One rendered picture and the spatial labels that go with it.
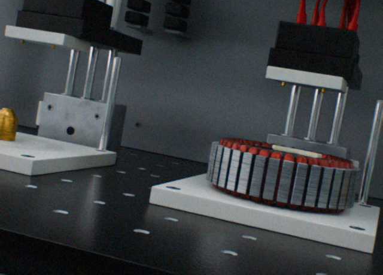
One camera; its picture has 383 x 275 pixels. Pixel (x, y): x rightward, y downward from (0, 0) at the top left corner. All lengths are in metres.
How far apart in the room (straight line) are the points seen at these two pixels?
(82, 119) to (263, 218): 0.31
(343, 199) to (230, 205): 0.08
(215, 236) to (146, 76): 0.44
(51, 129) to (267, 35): 0.27
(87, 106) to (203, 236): 0.33
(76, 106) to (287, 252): 0.37
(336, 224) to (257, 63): 0.36
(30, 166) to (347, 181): 0.23
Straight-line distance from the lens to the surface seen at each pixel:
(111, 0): 0.69
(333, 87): 0.52
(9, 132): 0.58
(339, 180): 0.46
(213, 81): 0.77
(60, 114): 0.70
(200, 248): 0.35
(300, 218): 0.43
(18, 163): 0.49
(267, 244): 0.39
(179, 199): 0.44
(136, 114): 0.80
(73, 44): 0.60
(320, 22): 0.63
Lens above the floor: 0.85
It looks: 3 degrees down
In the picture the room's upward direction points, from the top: 10 degrees clockwise
